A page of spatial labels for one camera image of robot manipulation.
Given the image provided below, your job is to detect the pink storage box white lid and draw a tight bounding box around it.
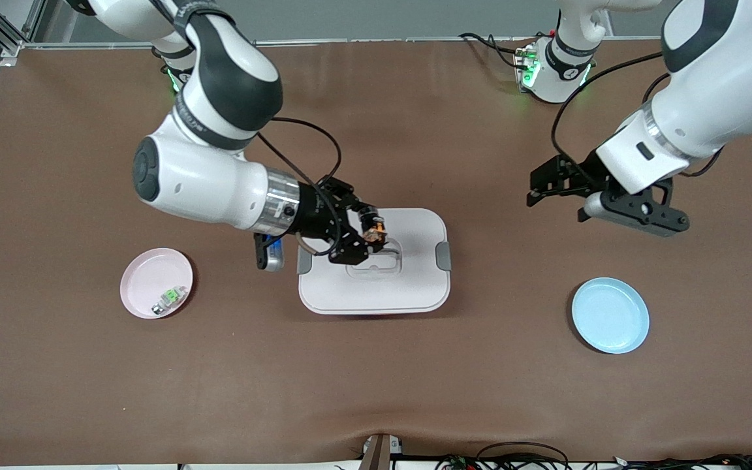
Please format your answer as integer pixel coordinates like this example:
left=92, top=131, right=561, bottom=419
left=296, top=208, right=452, bottom=316

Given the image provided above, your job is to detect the light blue round plate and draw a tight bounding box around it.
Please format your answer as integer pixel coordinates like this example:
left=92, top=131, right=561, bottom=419
left=571, top=277, right=650, bottom=354

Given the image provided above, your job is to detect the metal table edge strip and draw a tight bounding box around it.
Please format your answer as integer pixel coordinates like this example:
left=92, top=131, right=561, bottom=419
left=20, top=36, right=664, bottom=50

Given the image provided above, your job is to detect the pink round plate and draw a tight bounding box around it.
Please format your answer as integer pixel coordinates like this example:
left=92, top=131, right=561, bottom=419
left=120, top=248, right=194, bottom=320

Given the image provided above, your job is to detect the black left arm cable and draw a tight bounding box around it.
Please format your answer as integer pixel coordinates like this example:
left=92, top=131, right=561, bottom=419
left=551, top=52, right=724, bottom=178

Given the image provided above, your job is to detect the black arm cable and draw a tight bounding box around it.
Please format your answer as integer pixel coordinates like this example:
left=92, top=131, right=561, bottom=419
left=255, top=117, right=343, bottom=255
left=551, top=52, right=724, bottom=178

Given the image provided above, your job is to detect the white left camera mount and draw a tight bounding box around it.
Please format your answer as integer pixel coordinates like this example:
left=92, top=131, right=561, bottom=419
left=595, top=124, right=689, bottom=195

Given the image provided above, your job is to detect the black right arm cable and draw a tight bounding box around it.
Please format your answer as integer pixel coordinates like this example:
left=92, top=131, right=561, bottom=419
left=255, top=117, right=343, bottom=255

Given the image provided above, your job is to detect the black base cable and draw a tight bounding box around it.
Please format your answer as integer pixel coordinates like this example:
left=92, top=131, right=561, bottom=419
left=458, top=31, right=528, bottom=71

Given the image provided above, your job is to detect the green push-button switch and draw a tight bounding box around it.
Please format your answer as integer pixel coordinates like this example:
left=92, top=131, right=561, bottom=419
left=151, top=286, right=186, bottom=317

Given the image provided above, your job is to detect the black cable bundle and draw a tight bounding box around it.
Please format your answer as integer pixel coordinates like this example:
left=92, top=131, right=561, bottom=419
left=435, top=441, right=752, bottom=470

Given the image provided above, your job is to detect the aluminium frame profile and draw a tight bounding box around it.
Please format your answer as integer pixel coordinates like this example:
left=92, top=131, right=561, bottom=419
left=0, top=0, right=47, bottom=59

